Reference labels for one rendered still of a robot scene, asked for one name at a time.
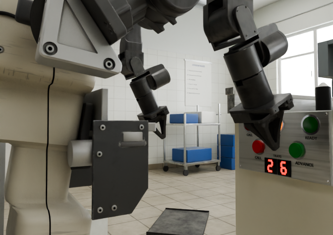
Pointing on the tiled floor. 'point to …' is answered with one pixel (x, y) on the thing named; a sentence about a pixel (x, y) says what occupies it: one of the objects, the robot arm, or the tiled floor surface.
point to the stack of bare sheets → (180, 222)
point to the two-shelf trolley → (196, 146)
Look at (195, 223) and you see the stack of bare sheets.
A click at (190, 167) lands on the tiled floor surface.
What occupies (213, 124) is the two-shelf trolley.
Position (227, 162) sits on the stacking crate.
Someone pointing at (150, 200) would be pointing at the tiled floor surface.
